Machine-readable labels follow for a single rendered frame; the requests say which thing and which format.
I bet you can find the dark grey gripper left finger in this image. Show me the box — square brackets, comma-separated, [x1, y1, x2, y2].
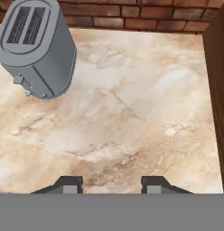
[31, 176, 84, 195]

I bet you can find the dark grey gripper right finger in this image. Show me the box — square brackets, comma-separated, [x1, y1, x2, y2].
[141, 176, 194, 195]

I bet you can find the grey toaster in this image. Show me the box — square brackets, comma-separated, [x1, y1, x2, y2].
[0, 0, 78, 100]

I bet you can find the brown wooden cabinet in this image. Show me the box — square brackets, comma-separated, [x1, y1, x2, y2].
[202, 5, 224, 194]

